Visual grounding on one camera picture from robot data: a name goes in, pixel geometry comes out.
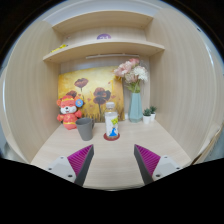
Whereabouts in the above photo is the red round coaster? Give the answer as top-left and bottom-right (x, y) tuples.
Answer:
(103, 133), (120, 141)

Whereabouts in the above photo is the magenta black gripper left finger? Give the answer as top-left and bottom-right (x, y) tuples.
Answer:
(67, 145), (94, 186)

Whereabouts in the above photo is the pink white flower bouquet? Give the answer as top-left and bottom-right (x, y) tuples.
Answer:
(114, 58), (148, 93)

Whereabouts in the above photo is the yellow object on shelf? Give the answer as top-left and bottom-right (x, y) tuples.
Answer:
(50, 44), (68, 53)

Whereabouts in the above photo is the grey cup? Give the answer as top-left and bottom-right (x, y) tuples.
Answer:
(76, 118), (94, 141)

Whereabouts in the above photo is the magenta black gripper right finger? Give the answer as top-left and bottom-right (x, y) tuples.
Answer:
(134, 144), (160, 185)

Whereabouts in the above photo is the upper wooden shelf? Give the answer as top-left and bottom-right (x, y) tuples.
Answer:
(53, 10), (153, 35)

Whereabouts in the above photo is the light blue vase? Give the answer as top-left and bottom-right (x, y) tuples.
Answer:
(128, 93), (143, 123)

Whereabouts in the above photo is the small potted plant right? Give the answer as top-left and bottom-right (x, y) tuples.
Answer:
(150, 106), (157, 121)

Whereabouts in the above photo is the yellow poppy flower painting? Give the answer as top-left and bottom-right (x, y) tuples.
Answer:
(58, 66), (124, 122)

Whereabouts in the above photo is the small potted plant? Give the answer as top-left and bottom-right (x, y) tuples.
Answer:
(143, 108), (151, 124)
(150, 106), (157, 121)

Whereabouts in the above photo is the small potted plant left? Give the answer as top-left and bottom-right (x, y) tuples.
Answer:
(143, 108), (151, 124)

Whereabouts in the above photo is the wooden shelf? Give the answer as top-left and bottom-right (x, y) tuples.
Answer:
(43, 39), (165, 64)
(53, 10), (153, 35)

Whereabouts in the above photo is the red plush toy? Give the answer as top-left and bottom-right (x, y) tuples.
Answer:
(57, 95), (83, 130)

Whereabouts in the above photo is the purple number sticker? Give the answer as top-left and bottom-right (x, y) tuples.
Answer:
(97, 33), (111, 40)

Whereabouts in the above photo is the lower wooden shelf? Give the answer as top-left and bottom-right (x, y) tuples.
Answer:
(43, 39), (165, 64)

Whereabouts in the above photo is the white light bar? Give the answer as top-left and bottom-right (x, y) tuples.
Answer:
(86, 53), (140, 59)

